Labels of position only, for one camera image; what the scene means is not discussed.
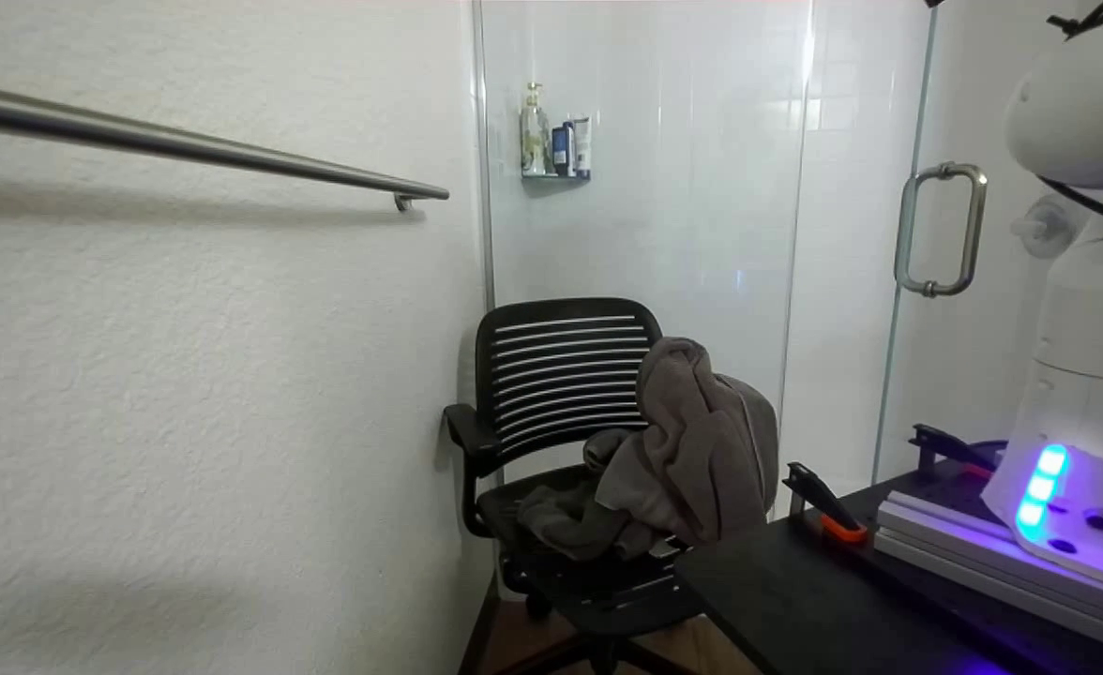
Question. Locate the grey towel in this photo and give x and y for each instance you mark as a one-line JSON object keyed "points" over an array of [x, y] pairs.
{"points": [[698, 469]]}

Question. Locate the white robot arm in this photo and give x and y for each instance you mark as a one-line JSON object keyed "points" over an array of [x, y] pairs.
{"points": [[1049, 487]]}

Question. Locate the black office chair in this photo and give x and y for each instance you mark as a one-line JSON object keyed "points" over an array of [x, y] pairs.
{"points": [[553, 374]]}

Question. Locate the metal towel bar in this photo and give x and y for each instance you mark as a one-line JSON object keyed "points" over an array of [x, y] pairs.
{"points": [[24, 114]]}

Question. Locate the shower shelf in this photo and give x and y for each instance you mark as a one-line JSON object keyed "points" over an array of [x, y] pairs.
{"points": [[553, 184]]}

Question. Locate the blue toiletry bottle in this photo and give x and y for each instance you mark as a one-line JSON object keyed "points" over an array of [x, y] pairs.
{"points": [[560, 147]]}

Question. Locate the white toiletry tube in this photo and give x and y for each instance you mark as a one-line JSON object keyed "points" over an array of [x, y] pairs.
{"points": [[585, 147]]}

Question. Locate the white soap bottle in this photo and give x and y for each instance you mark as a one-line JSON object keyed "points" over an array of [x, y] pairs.
{"points": [[533, 134]]}

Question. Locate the orange black clamp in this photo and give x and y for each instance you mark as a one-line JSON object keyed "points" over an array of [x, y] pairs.
{"points": [[833, 521]]}

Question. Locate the glass shower door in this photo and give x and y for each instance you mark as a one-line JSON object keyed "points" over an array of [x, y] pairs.
{"points": [[911, 293]]}

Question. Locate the purple black clamp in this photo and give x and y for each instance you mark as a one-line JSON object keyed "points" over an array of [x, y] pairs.
{"points": [[946, 449]]}

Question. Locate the metal shower door handle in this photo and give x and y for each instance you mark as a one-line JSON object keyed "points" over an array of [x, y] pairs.
{"points": [[913, 244]]}

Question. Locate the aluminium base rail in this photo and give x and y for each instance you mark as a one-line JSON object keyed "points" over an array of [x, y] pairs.
{"points": [[1055, 579]]}

